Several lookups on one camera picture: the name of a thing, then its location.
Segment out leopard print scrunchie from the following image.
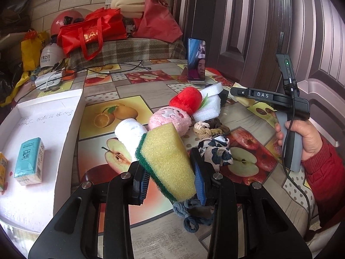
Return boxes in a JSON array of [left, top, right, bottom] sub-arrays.
[[198, 135, 234, 172]]

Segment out yellow green sponge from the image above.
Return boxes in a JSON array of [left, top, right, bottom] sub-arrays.
[[136, 123, 196, 202]]

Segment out blue purple braided rope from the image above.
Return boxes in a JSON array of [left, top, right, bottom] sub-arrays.
[[172, 197, 215, 234]]

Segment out white towel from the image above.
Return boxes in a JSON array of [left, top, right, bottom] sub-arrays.
[[115, 118, 147, 161]]

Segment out beige braided rope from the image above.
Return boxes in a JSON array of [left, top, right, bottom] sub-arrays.
[[193, 118, 231, 141]]

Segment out pink plush toy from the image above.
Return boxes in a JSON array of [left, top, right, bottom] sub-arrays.
[[148, 106, 192, 137]]

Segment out red plush apple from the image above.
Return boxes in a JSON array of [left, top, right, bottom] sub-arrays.
[[169, 87, 203, 116]]

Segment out white foam block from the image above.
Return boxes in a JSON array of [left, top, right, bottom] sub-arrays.
[[192, 82, 223, 122]]

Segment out red sleeve forearm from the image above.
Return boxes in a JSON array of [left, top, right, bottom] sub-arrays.
[[302, 140, 344, 227]]

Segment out right hand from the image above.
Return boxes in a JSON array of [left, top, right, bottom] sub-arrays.
[[284, 120, 323, 161]]

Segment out red cushion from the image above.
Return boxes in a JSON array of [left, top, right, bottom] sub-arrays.
[[206, 67, 221, 76]]

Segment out fruit pattern tablecloth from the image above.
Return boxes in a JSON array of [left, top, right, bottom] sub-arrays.
[[16, 57, 324, 259]]

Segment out white shallow tray box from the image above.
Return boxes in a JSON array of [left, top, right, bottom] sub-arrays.
[[1, 89, 85, 233]]

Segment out smartphone on stand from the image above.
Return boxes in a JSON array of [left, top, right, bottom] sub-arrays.
[[187, 38, 206, 81]]

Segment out teal tissue pack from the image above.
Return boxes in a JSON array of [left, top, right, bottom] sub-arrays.
[[14, 137, 45, 186]]

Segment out plaid covered bench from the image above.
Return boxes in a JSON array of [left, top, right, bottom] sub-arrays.
[[68, 38, 187, 70]]

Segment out white power bank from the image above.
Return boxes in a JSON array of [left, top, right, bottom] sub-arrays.
[[34, 69, 64, 90]]

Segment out yellow green tissue pack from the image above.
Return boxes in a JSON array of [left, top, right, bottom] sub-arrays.
[[0, 152, 8, 191]]

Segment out white helmet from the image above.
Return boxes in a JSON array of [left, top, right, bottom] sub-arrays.
[[40, 43, 65, 68]]

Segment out red cloth bag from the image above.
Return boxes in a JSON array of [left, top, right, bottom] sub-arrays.
[[132, 0, 183, 43]]

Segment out red tote bag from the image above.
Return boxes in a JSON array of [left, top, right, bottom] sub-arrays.
[[57, 8, 127, 60]]

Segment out yellow shopping bag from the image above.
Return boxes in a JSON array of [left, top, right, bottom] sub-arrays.
[[20, 30, 49, 71]]

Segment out pink helmet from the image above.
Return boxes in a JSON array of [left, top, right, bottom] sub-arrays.
[[50, 10, 84, 38]]

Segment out cream foam stack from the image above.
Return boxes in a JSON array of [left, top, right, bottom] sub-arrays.
[[110, 0, 145, 19]]

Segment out black cable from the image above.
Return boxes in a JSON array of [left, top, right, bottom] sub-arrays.
[[24, 60, 152, 98]]

